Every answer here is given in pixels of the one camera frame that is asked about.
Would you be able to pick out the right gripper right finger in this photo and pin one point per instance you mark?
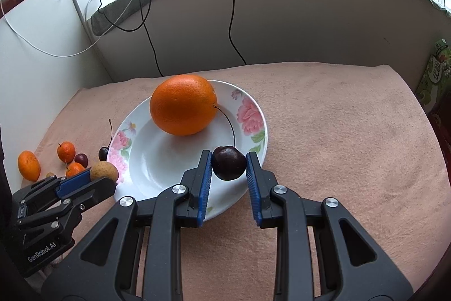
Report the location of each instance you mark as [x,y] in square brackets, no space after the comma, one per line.
[323,252]

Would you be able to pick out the reddish stemless cherry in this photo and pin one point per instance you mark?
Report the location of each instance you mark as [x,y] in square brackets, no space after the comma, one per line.
[81,159]

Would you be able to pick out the larger brown longan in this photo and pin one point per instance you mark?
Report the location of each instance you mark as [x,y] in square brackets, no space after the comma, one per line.
[103,169]

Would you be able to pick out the mandarin with stem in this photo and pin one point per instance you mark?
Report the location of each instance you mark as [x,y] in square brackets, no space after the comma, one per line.
[66,152]
[73,169]

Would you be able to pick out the green snack bag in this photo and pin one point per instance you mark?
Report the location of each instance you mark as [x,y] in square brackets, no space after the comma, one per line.
[435,80]

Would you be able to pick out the dark cherry long stem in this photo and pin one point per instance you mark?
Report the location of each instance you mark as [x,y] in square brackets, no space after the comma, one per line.
[104,150]

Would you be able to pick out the oval orange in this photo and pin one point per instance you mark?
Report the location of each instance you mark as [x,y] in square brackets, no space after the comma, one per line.
[29,166]

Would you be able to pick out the mandarin with stem centre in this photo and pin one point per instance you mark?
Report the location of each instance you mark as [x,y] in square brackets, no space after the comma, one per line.
[73,169]

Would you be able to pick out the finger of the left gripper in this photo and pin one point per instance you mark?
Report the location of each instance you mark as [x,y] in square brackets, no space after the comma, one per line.
[86,197]
[50,190]

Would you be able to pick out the large round orange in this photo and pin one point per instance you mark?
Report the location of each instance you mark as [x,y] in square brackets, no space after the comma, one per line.
[183,105]

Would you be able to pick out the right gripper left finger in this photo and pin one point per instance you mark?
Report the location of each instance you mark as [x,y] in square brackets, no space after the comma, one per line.
[134,251]

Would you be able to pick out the floral white plate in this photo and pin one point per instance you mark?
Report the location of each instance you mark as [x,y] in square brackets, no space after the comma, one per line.
[150,160]

